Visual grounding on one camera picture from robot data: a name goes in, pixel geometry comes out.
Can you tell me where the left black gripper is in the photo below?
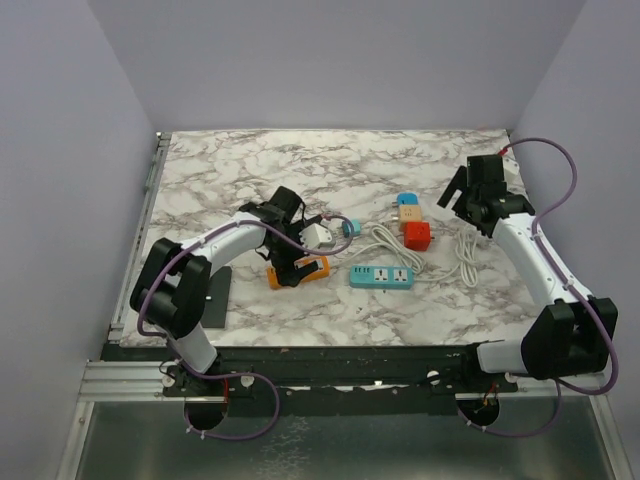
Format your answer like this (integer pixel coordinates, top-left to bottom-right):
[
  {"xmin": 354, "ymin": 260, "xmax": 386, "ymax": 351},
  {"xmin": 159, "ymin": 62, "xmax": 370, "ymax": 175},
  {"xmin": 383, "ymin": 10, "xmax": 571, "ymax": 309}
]
[{"xmin": 267, "ymin": 221, "xmax": 319, "ymax": 287}]

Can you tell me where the orange power strip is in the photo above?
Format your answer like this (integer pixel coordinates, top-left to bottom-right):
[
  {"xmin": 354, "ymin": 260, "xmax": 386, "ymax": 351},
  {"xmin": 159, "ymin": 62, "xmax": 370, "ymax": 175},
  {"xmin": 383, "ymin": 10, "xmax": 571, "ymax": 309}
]
[{"xmin": 266, "ymin": 256, "xmax": 330, "ymax": 290}]

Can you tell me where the beige cube socket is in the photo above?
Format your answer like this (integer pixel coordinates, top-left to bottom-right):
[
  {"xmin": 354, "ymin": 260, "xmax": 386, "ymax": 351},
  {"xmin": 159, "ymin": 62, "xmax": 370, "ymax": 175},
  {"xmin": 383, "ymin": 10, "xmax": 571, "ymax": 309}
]
[{"xmin": 393, "ymin": 204, "xmax": 423, "ymax": 230}]

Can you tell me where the red cube socket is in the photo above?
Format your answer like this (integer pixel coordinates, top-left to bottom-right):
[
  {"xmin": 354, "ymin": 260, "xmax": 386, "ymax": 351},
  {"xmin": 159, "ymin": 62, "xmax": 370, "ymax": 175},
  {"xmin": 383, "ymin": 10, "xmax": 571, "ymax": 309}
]
[{"xmin": 403, "ymin": 221, "xmax": 433, "ymax": 252}]

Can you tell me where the teal power strip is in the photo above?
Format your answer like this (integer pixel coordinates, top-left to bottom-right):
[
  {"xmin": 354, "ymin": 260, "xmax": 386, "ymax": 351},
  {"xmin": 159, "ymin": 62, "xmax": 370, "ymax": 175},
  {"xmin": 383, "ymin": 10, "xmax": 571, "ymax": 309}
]
[{"xmin": 349, "ymin": 265, "xmax": 414, "ymax": 290}]

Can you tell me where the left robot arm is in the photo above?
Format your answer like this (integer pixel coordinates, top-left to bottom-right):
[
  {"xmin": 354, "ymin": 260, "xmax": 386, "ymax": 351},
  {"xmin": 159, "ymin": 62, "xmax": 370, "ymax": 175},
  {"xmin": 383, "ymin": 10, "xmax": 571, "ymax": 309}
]
[{"xmin": 130, "ymin": 187, "xmax": 322, "ymax": 395}]

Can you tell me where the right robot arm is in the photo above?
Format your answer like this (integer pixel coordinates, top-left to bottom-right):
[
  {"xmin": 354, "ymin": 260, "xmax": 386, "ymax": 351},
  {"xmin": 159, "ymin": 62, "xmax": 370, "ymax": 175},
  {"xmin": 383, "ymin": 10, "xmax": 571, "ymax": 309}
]
[{"xmin": 438, "ymin": 155, "xmax": 618, "ymax": 391}]

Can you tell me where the small teal plug adapter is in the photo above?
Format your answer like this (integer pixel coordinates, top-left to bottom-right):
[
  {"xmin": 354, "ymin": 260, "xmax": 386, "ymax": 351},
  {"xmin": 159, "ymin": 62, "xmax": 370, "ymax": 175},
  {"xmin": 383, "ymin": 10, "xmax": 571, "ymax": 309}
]
[{"xmin": 341, "ymin": 219, "xmax": 361, "ymax": 238}]

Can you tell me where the blue cube socket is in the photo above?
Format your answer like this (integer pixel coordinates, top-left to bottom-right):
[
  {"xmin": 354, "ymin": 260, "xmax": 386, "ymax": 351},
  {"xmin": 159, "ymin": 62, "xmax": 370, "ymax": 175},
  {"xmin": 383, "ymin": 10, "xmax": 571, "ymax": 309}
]
[{"xmin": 396, "ymin": 192, "xmax": 419, "ymax": 208}]

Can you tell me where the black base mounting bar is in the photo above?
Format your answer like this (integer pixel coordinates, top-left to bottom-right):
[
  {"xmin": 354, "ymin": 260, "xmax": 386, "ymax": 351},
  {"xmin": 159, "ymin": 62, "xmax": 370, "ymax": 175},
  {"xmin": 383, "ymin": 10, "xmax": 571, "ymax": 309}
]
[{"xmin": 100, "ymin": 344, "xmax": 517, "ymax": 421}]

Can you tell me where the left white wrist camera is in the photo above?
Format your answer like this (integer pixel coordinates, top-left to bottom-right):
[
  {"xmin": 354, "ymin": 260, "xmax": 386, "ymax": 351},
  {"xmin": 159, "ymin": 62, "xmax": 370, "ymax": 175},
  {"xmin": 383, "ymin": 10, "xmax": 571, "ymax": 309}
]
[{"xmin": 299, "ymin": 223, "xmax": 336, "ymax": 250}]

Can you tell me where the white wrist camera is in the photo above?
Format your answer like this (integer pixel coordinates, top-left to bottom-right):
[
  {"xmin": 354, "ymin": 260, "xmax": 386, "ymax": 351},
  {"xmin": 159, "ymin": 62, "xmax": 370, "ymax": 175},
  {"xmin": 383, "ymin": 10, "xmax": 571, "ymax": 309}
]
[
  {"xmin": 299, "ymin": 223, "xmax": 336, "ymax": 250},
  {"xmin": 498, "ymin": 148, "xmax": 520, "ymax": 185}
]

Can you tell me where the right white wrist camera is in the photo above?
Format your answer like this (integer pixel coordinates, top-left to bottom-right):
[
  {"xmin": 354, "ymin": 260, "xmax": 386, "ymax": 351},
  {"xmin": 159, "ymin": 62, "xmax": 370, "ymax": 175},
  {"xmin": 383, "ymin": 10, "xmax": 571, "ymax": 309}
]
[{"xmin": 498, "ymin": 148, "xmax": 520, "ymax": 185}]

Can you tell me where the white teal-strip cord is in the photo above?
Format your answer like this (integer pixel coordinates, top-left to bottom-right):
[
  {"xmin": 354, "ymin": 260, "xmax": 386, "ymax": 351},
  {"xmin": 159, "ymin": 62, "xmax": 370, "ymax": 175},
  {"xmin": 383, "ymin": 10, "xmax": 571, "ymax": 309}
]
[{"xmin": 412, "ymin": 227, "xmax": 481, "ymax": 287}]

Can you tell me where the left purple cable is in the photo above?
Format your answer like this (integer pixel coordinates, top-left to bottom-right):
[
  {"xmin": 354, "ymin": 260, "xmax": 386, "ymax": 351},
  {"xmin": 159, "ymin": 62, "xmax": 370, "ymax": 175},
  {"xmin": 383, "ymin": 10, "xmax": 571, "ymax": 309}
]
[{"xmin": 136, "ymin": 214, "xmax": 357, "ymax": 442}]

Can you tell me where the purple cable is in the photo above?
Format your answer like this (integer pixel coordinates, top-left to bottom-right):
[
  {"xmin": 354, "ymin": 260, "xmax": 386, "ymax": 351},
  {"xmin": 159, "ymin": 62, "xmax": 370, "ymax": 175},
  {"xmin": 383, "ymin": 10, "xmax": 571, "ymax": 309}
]
[
  {"xmin": 136, "ymin": 214, "xmax": 357, "ymax": 442},
  {"xmin": 464, "ymin": 137, "xmax": 621, "ymax": 438}
]

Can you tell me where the aluminium frame rail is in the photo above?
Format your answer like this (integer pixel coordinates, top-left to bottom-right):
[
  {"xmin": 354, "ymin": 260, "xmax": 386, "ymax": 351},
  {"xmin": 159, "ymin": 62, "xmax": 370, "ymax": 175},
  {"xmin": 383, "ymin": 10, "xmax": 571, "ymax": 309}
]
[{"xmin": 78, "ymin": 361, "xmax": 164, "ymax": 402}]

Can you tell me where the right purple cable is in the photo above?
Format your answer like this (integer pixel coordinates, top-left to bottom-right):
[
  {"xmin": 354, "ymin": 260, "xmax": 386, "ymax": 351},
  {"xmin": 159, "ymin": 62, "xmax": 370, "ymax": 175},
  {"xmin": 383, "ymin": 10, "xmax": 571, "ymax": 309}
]
[{"xmin": 464, "ymin": 137, "xmax": 621, "ymax": 438}]

